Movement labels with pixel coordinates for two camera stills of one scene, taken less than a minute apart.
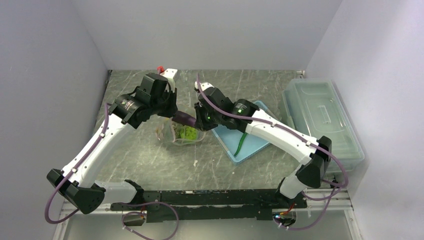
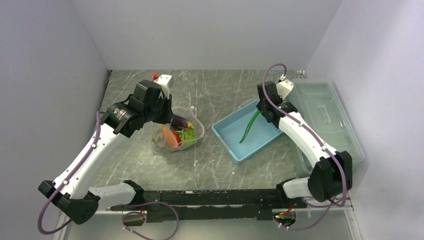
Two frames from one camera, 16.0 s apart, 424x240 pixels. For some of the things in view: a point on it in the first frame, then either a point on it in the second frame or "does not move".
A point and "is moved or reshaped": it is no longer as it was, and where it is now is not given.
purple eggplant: x=184 y=118 is moved or reshaped
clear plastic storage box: x=315 y=108 does not move
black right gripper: x=201 y=123 -> x=259 y=105
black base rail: x=187 y=205 does not move
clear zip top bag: x=166 y=130 is moved or reshaped
